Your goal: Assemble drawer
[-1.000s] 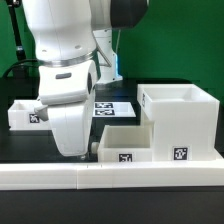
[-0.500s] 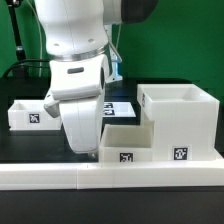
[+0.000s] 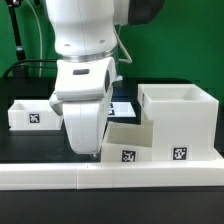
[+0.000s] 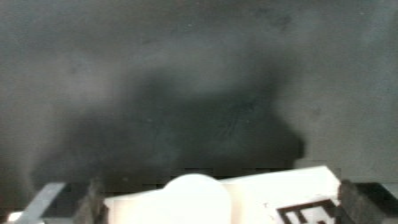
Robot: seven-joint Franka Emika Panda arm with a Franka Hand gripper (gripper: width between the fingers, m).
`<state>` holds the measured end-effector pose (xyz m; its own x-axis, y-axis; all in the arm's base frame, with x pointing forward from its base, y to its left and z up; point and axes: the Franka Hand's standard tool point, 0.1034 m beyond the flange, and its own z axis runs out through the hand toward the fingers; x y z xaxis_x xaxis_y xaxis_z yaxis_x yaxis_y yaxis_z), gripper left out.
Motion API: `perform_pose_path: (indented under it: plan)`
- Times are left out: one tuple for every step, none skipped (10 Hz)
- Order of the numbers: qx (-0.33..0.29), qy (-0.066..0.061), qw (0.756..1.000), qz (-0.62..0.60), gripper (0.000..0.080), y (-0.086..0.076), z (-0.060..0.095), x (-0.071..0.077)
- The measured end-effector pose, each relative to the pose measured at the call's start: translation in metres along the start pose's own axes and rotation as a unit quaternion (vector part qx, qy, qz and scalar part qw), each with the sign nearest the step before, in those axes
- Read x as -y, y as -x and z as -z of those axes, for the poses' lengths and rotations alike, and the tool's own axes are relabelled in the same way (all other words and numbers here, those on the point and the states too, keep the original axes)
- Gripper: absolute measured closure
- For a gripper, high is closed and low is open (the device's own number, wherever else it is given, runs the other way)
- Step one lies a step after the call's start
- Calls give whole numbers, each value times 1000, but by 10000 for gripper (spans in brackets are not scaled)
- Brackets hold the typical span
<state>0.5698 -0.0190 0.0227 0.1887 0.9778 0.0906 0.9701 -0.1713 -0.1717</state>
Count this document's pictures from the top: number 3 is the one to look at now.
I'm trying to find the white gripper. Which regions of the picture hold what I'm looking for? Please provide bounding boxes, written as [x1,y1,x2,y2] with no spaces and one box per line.
[53,57,117,158]

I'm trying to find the white front drawer tray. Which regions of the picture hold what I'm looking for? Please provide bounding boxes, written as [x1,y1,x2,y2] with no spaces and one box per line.
[101,121,153,162]

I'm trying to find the white drawer tray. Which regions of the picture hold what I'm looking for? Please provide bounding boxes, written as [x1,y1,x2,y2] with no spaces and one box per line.
[8,100,63,131]
[101,121,153,162]

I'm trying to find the white drawer cabinet box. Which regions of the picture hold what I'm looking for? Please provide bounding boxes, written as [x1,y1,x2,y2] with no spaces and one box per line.
[137,84,219,161]

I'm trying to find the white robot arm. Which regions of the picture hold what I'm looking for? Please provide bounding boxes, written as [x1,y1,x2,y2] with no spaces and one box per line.
[45,0,165,154]

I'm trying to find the white rear drawer tray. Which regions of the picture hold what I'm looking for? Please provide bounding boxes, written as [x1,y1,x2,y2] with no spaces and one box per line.
[8,100,63,131]

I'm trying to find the white fiducial marker sheet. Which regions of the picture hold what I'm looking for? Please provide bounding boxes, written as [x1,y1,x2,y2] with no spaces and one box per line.
[108,102,135,117]

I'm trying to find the white L-shaped fence wall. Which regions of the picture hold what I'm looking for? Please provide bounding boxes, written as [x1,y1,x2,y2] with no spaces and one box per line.
[0,158,224,191]

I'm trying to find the black camera stand pole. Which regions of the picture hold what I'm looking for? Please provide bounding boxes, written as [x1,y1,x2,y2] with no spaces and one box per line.
[5,0,29,78]

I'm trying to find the black cable bundle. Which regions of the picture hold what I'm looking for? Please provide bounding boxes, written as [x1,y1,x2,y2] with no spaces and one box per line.
[2,58,60,80]

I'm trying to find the white thin cable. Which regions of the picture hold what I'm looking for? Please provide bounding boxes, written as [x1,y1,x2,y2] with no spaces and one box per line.
[25,0,44,78]

